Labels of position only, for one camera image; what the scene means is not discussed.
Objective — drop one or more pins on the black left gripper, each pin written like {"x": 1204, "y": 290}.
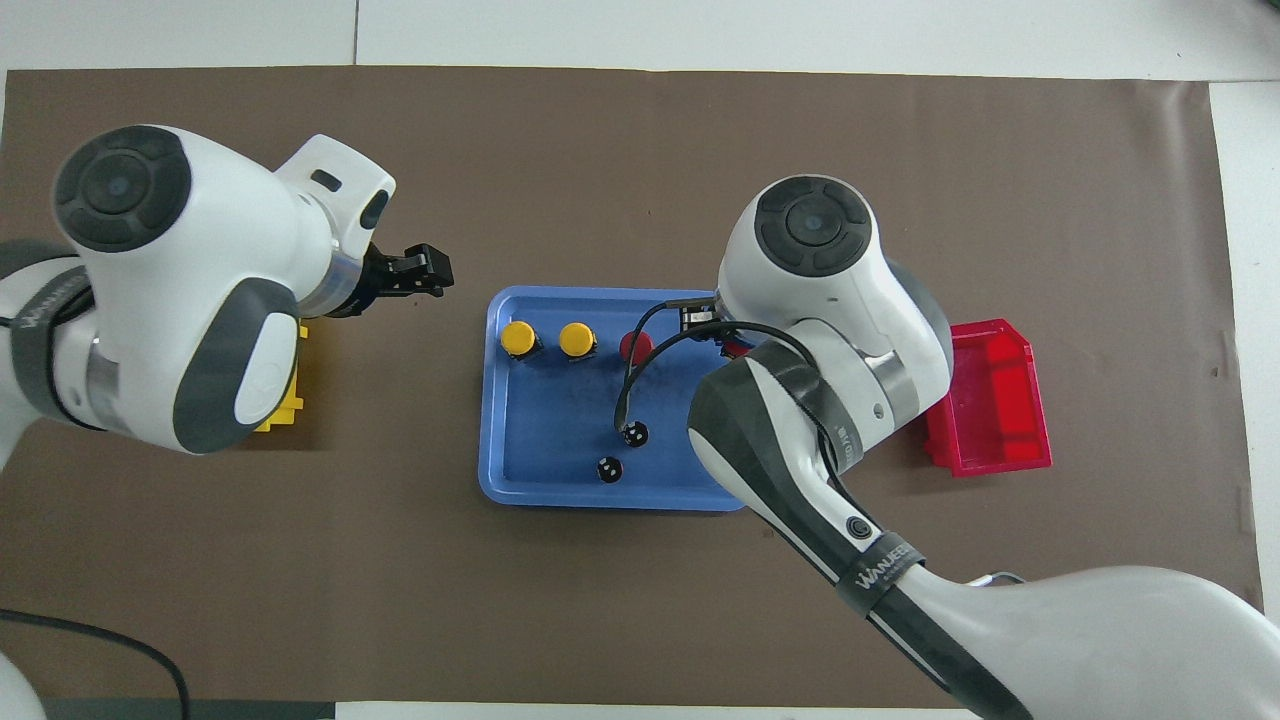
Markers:
{"x": 385, "y": 278}

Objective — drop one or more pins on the yellow plastic bin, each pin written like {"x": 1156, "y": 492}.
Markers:
{"x": 285, "y": 410}

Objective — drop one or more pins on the black push button base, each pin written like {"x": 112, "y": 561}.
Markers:
{"x": 610, "y": 470}
{"x": 635, "y": 435}

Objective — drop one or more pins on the yellow push button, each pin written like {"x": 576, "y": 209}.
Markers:
{"x": 518, "y": 338}
{"x": 576, "y": 339}

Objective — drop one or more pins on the brown paper table mat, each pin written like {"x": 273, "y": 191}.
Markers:
{"x": 640, "y": 600}

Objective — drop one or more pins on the blue plastic tray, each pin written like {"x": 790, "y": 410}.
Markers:
{"x": 560, "y": 430}

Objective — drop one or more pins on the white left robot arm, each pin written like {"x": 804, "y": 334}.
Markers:
{"x": 200, "y": 230}

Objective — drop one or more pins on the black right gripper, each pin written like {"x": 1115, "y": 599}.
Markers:
{"x": 702, "y": 318}

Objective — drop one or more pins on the red push button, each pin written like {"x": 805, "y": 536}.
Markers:
{"x": 630, "y": 346}
{"x": 738, "y": 349}

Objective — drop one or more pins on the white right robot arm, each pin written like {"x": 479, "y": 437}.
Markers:
{"x": 830, "y": 330}

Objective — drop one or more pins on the red plastic bin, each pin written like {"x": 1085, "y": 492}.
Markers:
{"x": 1000, "y": 400}

